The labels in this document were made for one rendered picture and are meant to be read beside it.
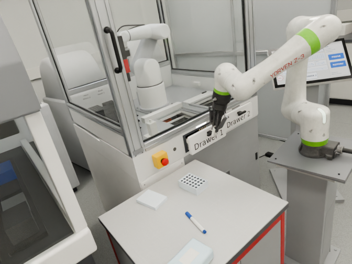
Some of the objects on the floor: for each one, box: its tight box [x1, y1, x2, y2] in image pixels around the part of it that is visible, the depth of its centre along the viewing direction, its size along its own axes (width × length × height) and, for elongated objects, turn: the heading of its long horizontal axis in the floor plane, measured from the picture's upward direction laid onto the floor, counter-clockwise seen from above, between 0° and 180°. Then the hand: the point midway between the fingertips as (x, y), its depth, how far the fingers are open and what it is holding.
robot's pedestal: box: [277, 164, 341, 264], centre depth 150 cm, size 30×30×76 cm
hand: (214, 131), depth 142 cm, fingers closed, pressing on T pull
